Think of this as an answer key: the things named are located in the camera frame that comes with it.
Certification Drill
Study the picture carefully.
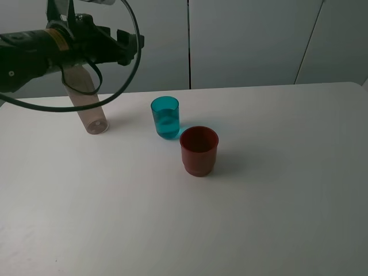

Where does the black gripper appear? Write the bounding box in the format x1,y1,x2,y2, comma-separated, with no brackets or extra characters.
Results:
45,13,144,66

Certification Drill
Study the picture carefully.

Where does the teal translucent plastic cup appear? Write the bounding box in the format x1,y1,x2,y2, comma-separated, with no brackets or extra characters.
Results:
151,96,180,140

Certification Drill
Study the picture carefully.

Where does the clear plastic water bottle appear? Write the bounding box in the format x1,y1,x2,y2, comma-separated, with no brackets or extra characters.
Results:
64,66,109,135

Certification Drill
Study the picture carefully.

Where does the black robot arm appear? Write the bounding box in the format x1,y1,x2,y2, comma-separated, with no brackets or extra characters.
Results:
1,14,144,93

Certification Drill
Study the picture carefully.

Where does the red plastic cup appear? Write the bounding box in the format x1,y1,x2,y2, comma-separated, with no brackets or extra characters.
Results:
179,126,219,177

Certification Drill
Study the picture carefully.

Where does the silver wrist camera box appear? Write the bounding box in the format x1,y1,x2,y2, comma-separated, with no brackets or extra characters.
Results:
45,0,117,22

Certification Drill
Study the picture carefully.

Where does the black camera cable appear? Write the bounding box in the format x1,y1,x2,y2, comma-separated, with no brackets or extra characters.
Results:
0,0,141,113

